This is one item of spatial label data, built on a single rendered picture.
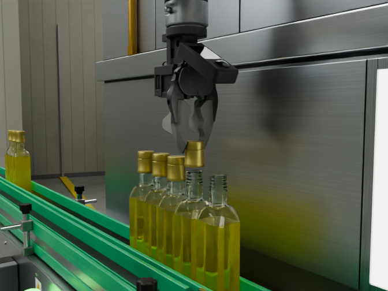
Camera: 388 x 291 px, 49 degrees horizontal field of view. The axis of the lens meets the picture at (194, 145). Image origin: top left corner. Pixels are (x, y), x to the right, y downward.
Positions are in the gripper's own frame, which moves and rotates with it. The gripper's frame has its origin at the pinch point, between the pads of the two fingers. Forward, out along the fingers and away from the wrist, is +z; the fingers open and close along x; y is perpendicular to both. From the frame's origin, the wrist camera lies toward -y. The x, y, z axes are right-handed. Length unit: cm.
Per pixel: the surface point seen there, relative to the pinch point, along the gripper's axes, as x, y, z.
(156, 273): 6.0, 3.0, 22.4
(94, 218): -3, 51, 24
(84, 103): -261, 682, -14
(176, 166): 0.7, 4.4, 4.1
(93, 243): 6.0, 30.2, 23.9
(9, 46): -92, 499, -81
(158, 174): 0.9, 10.3, 6.2
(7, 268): 18, 58, 36
